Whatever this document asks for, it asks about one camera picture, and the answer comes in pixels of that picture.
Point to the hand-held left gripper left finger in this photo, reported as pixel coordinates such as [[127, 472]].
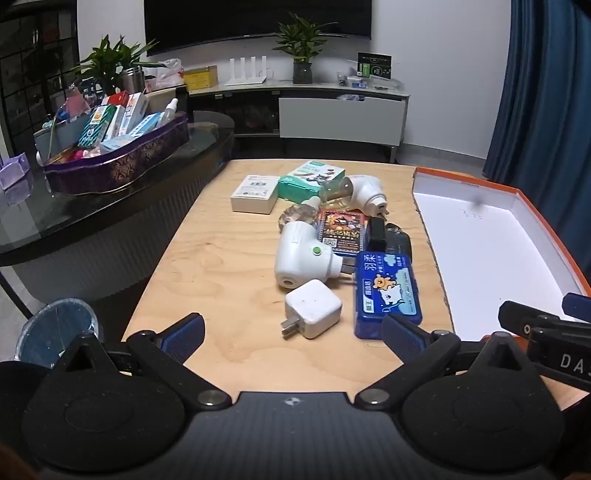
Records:
[[184, 336]]

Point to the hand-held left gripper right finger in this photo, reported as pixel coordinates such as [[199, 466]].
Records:
[[402, 338]]

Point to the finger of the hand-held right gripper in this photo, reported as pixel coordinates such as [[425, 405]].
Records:
[[517, 318], [577, 307]]

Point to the blue cartoon print tin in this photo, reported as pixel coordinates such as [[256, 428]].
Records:
[[388, 295]]

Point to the orange white cardboard box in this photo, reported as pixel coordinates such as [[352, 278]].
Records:
[[485, 258]]

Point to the white cube charger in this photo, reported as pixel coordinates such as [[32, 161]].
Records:
[[314, 307]]

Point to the black rectangular device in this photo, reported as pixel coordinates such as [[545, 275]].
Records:
[[376, 233]]

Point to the colourful card box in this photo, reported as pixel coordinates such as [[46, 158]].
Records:
[[340, 230]]

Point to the white plug-in device green button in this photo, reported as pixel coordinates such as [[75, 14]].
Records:
[[300, 258]]

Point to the white plug-in device amber bottle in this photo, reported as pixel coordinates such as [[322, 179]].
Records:
[[364, 194]]

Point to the white adapter box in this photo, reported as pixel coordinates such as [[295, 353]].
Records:
[[255, 193]]

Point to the clear faceted bottle white cap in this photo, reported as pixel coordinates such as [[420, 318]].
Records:
[[295, 217]]

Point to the teal bandage box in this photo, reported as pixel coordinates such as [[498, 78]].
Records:
[[307, 180]]

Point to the trash bin with bag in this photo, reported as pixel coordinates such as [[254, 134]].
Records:
[[55, 330]]

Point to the dark glass coffee table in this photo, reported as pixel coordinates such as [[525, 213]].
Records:
[[55, 221]]

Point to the purple decorated tin tray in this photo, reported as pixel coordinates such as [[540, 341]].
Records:
[[120, 164]]

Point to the blue curtain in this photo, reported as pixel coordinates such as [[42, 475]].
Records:
[[545, 115]]

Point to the clear spray bottle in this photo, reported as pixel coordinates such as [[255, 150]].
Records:
[[170, 113]]

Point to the white grey tv cabinet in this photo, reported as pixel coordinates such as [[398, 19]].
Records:
[[341, 115]]

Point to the lilac box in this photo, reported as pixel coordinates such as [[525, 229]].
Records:
[[14, 171]]

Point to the yellow box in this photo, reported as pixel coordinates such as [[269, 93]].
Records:
[[201, 77]]

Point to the blue white small box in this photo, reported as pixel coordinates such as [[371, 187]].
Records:
[[356, 82]]

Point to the steel tumbler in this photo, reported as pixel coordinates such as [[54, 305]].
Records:
[[133, 79]]

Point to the white plastic bag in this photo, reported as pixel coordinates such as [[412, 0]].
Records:
[[164, 74]]

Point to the white router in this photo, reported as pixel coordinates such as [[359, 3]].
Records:
[[247, 71]]

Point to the black green box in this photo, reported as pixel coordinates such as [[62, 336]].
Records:
[[374, 64]]

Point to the large leafy potted plant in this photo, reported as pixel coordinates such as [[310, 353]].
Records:
[[108, 60]]

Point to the dark grid partition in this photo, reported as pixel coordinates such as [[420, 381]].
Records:
[[32, 78]]

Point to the potted plant dark pot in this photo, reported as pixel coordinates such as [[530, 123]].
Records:
[[302, 50]]

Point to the black television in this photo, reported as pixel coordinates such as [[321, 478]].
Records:
[[258, 18]]

